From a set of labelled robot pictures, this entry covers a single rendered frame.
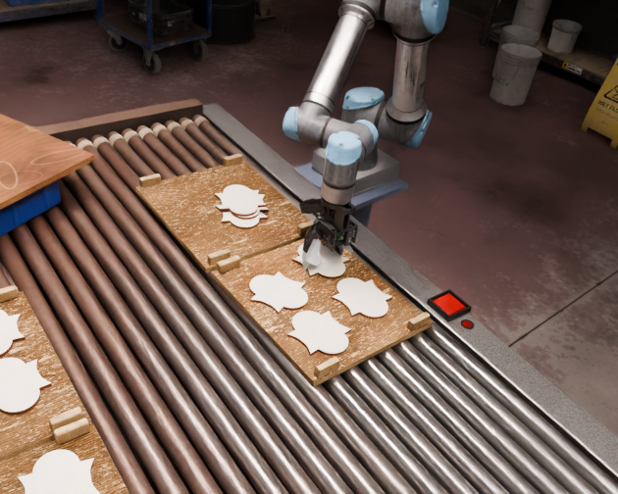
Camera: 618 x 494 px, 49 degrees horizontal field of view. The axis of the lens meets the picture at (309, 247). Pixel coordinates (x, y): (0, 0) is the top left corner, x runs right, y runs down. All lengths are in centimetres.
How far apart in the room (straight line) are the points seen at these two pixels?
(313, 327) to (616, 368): 190
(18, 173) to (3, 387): 63
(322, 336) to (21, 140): 100
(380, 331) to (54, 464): 72
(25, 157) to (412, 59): 104
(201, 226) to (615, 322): 218
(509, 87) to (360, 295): 372
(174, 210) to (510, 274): 201
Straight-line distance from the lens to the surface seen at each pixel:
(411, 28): 175
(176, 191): 193
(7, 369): 146
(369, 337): 152
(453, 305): 167
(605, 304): 349
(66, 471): 128
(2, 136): 202
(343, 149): 146
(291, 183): 203
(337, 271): 166
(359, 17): 173
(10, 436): 136
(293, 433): 134
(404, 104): 194
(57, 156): 191
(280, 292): 158
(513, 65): 511
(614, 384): 309
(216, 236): 175
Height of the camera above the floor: 198
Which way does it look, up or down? 37 degrees down
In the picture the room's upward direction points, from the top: 7 degrees clockwise
